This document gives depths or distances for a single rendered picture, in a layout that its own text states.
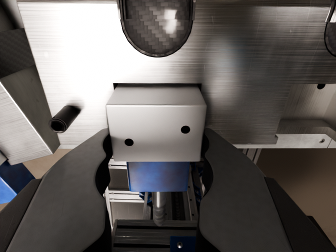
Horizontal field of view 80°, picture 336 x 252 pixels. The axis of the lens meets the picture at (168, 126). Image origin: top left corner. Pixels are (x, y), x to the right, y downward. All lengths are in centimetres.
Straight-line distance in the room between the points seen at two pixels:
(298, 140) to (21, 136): 30
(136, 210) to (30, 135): 115
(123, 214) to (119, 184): 25
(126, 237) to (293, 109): 46
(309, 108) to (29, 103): 23
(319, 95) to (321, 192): 173
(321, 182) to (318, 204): 25
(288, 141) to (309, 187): 153
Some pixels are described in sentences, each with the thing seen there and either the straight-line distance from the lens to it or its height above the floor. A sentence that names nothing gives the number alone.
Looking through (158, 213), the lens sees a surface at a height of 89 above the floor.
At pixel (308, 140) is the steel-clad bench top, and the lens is 31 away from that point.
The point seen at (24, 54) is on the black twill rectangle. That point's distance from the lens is 22.
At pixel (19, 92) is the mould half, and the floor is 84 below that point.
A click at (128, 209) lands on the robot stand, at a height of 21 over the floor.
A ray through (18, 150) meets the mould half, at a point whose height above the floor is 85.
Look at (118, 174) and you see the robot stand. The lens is 113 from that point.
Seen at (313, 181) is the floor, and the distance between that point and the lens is 178.
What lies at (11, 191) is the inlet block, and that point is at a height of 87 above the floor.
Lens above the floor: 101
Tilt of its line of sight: 60 degrees down
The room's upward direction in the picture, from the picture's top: 178 degrees clockwise
